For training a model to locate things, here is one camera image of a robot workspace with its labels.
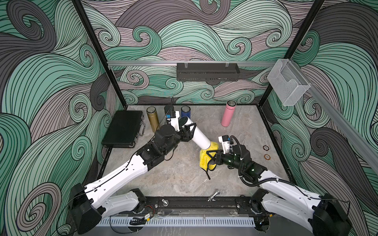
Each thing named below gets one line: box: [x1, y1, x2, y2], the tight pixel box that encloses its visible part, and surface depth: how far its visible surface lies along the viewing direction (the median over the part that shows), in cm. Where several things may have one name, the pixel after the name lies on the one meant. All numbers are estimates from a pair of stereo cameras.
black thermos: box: [163, 104, 175, 118], surface depth 91 cm
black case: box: [101, 110, 146, 148], surface depth 100 cm
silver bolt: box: [207, 190, 221, 202], surface depth 77 cm
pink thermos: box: [220, 100, 238, 127], surface depth 97 cm
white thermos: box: [178, 116, 212, 150], surface depth 74 cm
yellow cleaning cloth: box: [199, 141, 220, 180], surface depth 76 cm
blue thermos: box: [181, 105, 191, 119], surface depth 91 cm
